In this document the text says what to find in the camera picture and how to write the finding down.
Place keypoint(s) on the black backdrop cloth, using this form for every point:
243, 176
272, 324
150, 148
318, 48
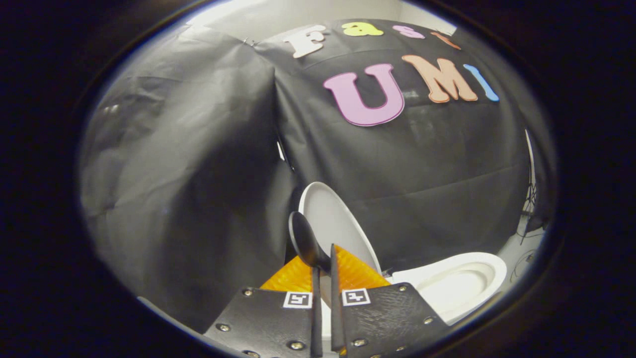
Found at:
198, 199

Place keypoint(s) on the black tripod stand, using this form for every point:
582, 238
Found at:
529, 204

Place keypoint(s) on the white toilet body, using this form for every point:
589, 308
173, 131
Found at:
457, 283

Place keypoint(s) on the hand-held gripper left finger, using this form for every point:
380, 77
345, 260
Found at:
316, 318

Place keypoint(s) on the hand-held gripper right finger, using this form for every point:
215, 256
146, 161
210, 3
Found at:
336, 308

